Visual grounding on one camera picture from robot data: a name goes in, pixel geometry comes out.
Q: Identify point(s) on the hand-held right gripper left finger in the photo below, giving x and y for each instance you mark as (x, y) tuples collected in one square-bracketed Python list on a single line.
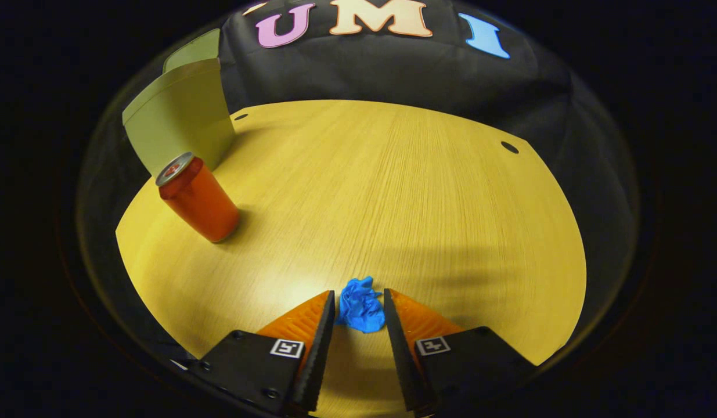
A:
[(320, 348)]

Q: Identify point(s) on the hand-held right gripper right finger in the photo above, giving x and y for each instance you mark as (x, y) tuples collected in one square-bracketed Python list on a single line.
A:
[(396, 348)]

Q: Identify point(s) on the blue paper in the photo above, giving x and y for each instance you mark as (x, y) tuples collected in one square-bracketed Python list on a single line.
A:
[(361, 307)]

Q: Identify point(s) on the red pop can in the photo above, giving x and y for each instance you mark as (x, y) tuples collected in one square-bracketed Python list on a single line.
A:
[(198, 200)]

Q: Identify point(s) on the pale green desktop garbage bin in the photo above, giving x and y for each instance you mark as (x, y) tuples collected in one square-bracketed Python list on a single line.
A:
[(178, 116)]

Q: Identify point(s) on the wooden desktop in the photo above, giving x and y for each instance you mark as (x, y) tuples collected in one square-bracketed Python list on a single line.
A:
[(393, 203)]

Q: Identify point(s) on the black backdrop cloth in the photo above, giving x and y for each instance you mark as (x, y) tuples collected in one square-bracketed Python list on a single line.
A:
[(393, 69)]

